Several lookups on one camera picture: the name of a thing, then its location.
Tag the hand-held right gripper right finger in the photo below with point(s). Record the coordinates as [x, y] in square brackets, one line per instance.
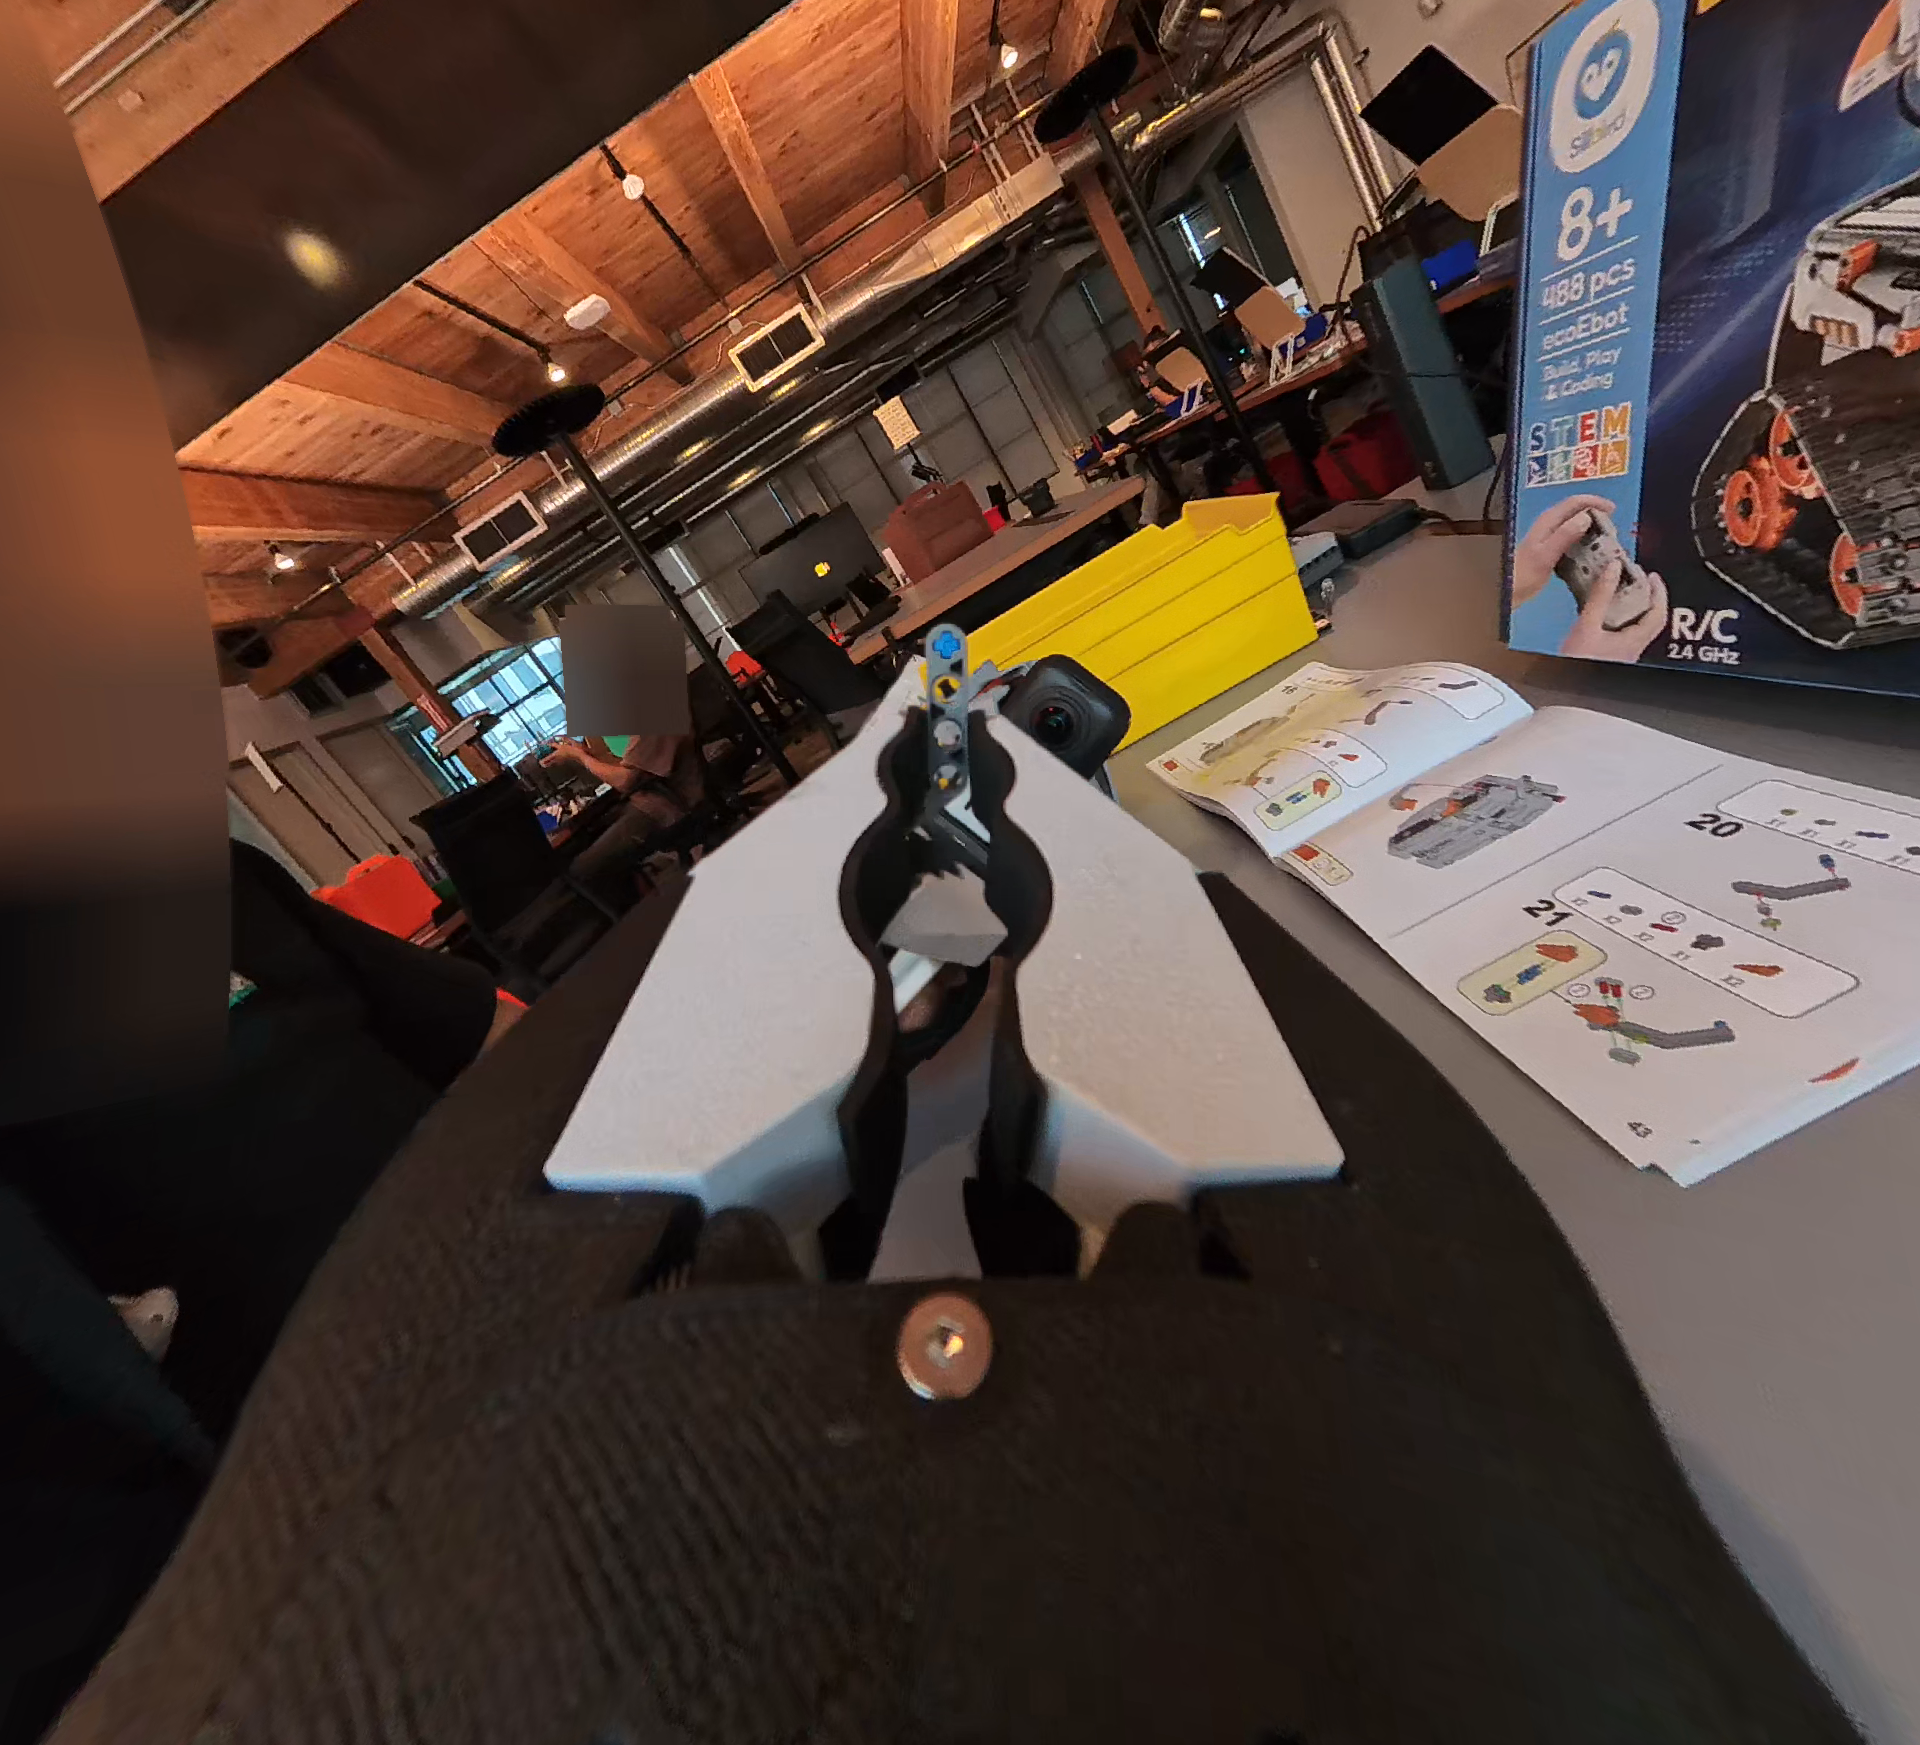
[1154, 1025]

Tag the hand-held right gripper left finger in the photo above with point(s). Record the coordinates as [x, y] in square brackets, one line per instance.
[721, 1025]

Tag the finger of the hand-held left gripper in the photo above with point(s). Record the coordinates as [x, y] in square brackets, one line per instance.
[941, 923]

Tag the bent grey toy beam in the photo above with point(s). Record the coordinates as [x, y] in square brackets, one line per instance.
[948, 725]

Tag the blue toy pin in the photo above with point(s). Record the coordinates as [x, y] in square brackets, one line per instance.
[941, 644]

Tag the grey desk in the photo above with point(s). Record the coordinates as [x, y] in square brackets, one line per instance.
[1801, 1326]

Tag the yellow plastic bin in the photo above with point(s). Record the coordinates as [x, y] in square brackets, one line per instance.
[1170, 590]

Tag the brown paper bag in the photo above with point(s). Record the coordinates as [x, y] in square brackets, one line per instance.
[937, 529]

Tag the black office chair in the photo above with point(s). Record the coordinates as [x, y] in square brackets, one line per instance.
[496, 860]

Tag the black monitor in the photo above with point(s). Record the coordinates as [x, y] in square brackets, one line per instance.
[819, 560]

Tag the grey toy device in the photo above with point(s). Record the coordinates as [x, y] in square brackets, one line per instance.
[1313, 560]

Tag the white paper sign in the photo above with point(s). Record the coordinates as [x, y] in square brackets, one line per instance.
[895, 425]

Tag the dark green case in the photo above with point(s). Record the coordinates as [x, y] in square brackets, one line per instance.
[1373, 525]

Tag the orange bin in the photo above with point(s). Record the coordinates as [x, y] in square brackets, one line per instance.
[375, 898]

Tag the person's black shirt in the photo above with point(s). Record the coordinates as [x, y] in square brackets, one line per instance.
[331, 995]

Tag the red bag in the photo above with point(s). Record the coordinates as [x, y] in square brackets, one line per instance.
[1357, 455]

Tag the open instruction booklet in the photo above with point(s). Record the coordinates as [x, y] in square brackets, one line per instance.
[1575, 845]

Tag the dark green cabinet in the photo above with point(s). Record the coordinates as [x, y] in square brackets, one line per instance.
[1419, 365]

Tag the blue robot kit box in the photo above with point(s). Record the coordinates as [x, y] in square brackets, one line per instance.
[1652, 350]

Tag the black panel with cardboard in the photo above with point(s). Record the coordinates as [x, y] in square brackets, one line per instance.
[1432, 102]

